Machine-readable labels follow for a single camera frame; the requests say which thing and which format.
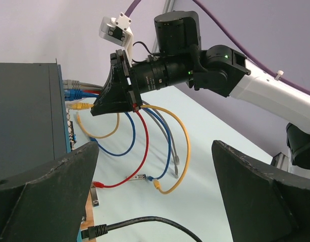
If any long grey patch cable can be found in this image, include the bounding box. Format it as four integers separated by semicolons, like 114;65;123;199
63;84;180;178

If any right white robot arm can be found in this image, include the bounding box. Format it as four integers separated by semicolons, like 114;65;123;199
91;11;310;170

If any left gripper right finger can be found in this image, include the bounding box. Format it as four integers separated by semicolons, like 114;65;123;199
212;140;310;241

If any yellow patch cable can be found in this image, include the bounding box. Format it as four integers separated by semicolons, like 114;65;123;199
70;102;191;195

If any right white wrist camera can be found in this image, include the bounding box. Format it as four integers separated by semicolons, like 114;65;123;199
99;12;134;66

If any wooden board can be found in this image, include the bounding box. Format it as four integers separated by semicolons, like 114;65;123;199
80;186;97;230

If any dark grey network switch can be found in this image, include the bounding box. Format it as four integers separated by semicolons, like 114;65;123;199
0;63;71;181

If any small metal clip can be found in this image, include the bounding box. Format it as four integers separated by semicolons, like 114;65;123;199
128;174;147;181

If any aluminium rail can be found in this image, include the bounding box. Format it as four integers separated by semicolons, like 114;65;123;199
271;152;289;171

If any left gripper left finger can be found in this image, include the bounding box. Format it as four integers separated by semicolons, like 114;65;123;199
0;142;99;241

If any black cable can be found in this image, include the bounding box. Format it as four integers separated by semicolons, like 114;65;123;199
81;216;203;242

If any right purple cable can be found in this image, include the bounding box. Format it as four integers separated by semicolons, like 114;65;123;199
122;0;310;99

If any blue plugged patch cable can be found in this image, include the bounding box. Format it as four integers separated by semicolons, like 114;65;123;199
65;93;172;182

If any orange plugged patch cable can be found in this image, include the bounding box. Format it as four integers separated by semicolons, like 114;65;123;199
76;112;120;139

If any red patch cable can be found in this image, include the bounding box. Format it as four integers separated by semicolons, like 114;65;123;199
81;90;148;189

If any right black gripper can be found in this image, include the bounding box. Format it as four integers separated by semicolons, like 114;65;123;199
90;49;142;116

